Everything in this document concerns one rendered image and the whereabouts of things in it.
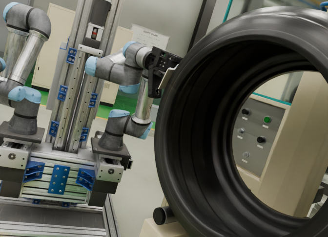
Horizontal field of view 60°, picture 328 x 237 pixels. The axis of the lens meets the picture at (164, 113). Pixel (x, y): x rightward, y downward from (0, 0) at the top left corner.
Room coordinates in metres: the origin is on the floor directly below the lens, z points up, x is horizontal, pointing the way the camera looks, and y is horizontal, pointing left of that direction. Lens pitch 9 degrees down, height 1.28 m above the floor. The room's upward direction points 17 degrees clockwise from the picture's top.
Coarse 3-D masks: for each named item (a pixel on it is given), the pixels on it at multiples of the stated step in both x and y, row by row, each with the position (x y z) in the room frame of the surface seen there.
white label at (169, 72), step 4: (168, 72) 0.77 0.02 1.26; (172, 72) 0.79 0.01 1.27; (164, 76) 0.76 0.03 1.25; (168, 76) 0.78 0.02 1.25; (164, 80) 0.77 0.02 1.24; (168, 80) 0.79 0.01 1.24; (160, 84) 0.76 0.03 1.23; (164, 84) 0.78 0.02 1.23; (160, 88) 0.77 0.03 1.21; (164, 88) 0.79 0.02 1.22
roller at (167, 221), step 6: (156, 210) 0.69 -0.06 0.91; (162, 210) 0.68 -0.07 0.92; (168, 210) 0.70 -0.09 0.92; (156, 216) 0.69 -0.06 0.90; (162, 216) 0.68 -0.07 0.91; (168, 216) 0.68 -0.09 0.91; (174, 216) 0.70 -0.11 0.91; (156, 222) 0.68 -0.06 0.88; (162, 222) 0.67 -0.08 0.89; (168, 222) 0.69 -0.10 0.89
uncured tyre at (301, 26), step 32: (224, 32) 0.65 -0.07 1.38; (256, 32) 0.59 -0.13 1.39; (288, 32) 0.54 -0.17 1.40; (320, 32) 0.51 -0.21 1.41; (192, 64) 0.69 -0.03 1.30; (224, 64) 0.86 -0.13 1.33; (256, 64) 0.88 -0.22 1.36; (288, 64) 0.82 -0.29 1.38; (320, 64) 0.49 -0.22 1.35; (192, 96) 0.87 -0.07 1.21; (224, 96) 0.93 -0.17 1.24; (160, 128) 0.73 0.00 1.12; (192, 128) 0.89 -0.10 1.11; (224, 128) 0.92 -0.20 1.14; (160, 160) 0.70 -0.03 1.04; (192, 160) 0.86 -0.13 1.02; (224, 160) 0.89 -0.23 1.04; (192, 192) 0.78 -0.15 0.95; (224, 192) 0.84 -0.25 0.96; (192, 224) 0.59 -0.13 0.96; (224, 224) 0.73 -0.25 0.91; (256, 224) 0.75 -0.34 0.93; (288, 224) 0.71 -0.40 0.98; (320, 224) 0.42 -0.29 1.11
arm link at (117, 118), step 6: (114, 114) 1.60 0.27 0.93; (120, 114) 1.60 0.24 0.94; (126, 114) 1.62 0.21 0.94; (108, 120) 1.62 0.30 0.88; (114, 120) 1.59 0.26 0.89; (120, 120) 1.60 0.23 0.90; (126, 120) 1.60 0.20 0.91; (108, 126) 1.61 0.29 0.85; (114, 126) 1.59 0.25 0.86; (120, 126) 1.59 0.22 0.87; (126, 126) 1.59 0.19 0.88; (114, 132) 1.59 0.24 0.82; (120, 132) 1.61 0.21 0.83
